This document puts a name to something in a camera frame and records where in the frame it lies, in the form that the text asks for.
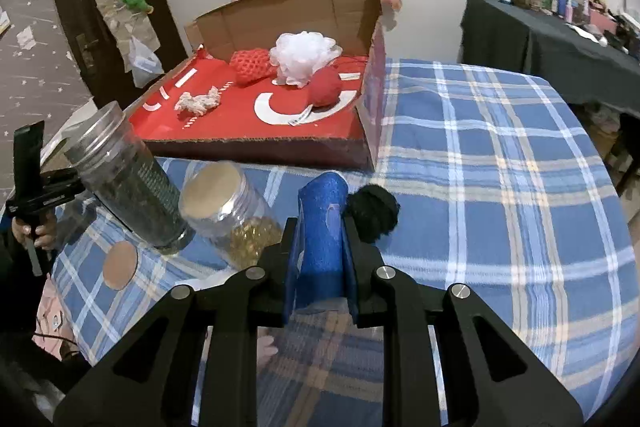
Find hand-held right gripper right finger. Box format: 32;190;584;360
340;217;586;427

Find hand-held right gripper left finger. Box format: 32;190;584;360
52;217;301;427

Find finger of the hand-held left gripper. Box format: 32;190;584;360
14;122;46;202

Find blue foam roll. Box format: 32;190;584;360
297;172;349;313

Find black yarn pompom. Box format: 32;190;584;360
346;185;401;244

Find cardboard box red lining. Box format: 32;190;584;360
127;0;387;172

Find red knit ball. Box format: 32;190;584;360
289;68;344;126

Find red foam mesh net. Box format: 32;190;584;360
229;48;277;86

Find white mesh bath pouf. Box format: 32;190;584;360
269;31;342;86

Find person's left hand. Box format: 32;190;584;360
12;209;58;253

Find large glass jar metal lid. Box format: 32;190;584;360
64;102;196;255

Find person's pink printed clothing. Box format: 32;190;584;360
35;277;76;358

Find small clear plastic jar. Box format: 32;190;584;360
178;161;283;270

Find clear plastic bag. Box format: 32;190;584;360
129;34;165;88

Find dark brown door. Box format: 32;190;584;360
42;0;188;148

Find blue plaid blanket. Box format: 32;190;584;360
50;57;626;427

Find brown paper bag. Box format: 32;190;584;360
80;0;161;58

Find table with dark cloth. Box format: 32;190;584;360
459;0;640;118

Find brass door handle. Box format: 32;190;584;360
75;32;101;68

